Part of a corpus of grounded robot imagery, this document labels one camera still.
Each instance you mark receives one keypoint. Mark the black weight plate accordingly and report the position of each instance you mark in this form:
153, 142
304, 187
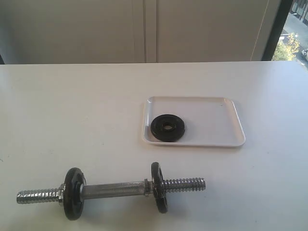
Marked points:
72, 202
167, 128
157, 188

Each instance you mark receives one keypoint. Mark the chrome threaded dumbbell bar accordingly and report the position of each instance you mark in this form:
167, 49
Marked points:
135, 188

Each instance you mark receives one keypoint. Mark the white plastic tray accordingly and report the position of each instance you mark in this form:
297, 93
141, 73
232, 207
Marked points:
209, 121

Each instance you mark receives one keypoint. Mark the chrome hex collar nut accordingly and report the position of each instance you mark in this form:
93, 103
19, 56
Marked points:
61, 194

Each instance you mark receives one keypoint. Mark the dark window frame post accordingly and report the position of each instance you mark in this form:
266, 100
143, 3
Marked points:
277, 27

